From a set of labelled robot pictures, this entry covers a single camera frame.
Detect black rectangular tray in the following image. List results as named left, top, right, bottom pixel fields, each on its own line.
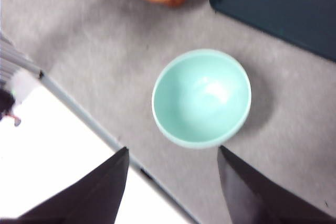
left=209, top=0, right=336, bottom=63

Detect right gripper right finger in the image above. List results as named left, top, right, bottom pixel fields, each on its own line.
left=217, top=145, right=336, bottom=224

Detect grey metal table edge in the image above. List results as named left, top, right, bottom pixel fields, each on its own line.
left=39, top=71, right=200, bottom=224

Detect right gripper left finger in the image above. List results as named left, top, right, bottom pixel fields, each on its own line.
left=0, top=147, right=130, bottom=224

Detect teal ribbed bowl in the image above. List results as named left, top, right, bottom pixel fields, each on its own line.
left=151, top=48, right=252, bottom=149

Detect grey metal frame rail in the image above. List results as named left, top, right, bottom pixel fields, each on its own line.
left=0, top=31, right=44, bottom=83

